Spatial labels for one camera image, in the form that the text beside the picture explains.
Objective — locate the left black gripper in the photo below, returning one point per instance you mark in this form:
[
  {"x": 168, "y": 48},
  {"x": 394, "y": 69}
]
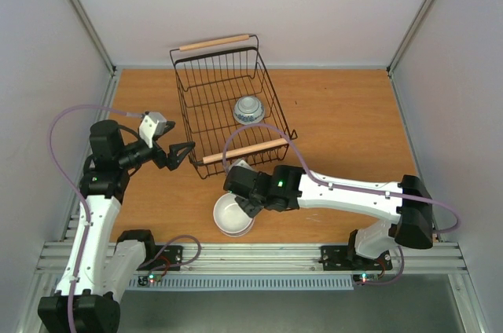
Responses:
[{"x": 173, "y": 160}]

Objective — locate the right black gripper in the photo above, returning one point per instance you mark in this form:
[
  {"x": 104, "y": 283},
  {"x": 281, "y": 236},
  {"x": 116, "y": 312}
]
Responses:
[{"x": 247, "y": 199}]

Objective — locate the plain white bowl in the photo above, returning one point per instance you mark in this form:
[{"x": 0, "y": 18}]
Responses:
[{"x": 229, "y": 217}]

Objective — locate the blue floral porcelain bowl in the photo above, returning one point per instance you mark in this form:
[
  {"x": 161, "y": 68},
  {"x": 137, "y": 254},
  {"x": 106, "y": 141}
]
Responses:
[{"x": 249, "y": 110}]

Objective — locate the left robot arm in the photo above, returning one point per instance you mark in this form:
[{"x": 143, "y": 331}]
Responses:
[{"x": 88, "y": 295}]

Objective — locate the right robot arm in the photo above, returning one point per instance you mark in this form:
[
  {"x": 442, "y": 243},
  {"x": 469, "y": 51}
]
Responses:
[{"x": 403, "y": 210}]

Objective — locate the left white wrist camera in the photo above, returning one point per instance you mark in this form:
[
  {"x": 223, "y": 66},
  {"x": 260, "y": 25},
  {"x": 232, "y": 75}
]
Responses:
[{"x": 152, "y": 125}]

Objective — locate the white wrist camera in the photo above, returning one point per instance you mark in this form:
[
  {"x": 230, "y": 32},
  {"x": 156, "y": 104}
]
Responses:
[
  {"x": 241, "y": 163},
  {"x": 152, "y": 125}
]

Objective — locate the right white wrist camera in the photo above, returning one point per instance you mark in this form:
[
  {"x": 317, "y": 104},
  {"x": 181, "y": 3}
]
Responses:
[{"x": 241, "y": 163}]

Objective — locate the black wire dish rack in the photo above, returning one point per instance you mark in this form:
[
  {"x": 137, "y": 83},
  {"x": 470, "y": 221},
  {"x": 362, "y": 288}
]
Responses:
[{"x": 211, "y": 77}]

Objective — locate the aluminium mounting rail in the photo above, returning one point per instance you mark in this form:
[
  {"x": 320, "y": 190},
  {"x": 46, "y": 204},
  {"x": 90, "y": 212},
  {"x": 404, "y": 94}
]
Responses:
[{"x": 302, "y": 258}]

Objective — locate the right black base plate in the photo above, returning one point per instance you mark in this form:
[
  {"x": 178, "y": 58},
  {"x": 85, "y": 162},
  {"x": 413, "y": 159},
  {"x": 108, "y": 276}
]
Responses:
[{"x": 338, "y": 258}]

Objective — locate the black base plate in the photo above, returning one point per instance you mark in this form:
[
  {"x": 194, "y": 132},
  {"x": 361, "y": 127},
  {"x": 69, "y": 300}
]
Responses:
[
  {"x": 338, "y": 258},
  {"x": 171, "y": 255}
]

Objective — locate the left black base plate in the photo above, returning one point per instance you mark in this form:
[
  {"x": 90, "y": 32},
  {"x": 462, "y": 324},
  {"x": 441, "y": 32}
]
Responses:
[{"x": 171, "y": 255}]

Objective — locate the blue slotted cable duct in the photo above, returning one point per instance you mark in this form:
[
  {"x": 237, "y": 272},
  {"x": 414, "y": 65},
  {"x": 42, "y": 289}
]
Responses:
[{"x": 186, "y": 283}]

